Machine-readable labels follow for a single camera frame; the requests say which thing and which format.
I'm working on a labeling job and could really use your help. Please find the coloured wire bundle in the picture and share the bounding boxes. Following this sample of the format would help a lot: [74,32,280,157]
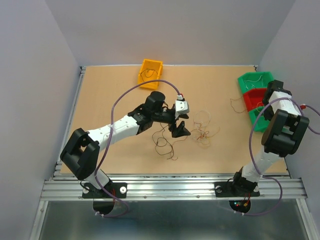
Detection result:
[151,122,221,161]

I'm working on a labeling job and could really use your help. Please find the dark brown wire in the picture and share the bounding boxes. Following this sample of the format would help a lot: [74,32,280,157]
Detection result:
[139,68,160,85]

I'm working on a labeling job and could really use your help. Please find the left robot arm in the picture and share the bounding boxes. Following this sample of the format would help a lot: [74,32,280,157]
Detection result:
[60,91,191,197]

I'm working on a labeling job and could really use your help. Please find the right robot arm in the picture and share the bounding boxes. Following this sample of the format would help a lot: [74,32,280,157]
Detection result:
[230,80,310,195]

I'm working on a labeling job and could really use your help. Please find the yellow plastic bin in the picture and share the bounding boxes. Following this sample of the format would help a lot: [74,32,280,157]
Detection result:
[137,58,163,84]

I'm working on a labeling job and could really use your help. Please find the red plastic bin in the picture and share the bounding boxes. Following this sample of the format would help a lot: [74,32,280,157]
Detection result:
[243,88,267,112]

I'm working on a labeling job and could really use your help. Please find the far green plastic bin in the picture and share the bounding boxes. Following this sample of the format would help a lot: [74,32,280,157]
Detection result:
[237,71,274,94]

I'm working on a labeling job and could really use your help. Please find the green plastic bin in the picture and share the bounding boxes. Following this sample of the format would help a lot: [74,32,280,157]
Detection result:
[237,71,274,94]
[248,106,270,133]

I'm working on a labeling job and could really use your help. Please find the near green plastic bin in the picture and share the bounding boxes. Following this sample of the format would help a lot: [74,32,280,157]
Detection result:
[248,106,270,133]

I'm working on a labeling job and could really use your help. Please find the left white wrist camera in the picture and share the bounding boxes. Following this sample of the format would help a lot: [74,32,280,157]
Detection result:
[174,93,190,119]

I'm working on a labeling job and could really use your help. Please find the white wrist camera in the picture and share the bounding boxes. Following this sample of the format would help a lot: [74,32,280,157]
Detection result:
[174,93,190,119]
[300,104,307,110]

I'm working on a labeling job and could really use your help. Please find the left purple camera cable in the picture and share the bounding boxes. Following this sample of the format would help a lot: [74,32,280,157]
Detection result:
[94,79,185,218]

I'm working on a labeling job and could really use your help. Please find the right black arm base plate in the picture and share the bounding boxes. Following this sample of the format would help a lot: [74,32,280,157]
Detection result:
[214,181,260,198]

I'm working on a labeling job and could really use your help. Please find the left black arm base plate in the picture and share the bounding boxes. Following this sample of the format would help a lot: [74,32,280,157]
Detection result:
[81,181,128,200]

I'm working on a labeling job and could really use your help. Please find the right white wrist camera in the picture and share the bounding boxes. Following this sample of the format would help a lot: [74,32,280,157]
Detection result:
[300,104,307,110]

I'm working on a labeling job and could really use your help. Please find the aluminium mounting rail frame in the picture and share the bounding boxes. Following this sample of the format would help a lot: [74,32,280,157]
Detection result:
[28,65,311,240]

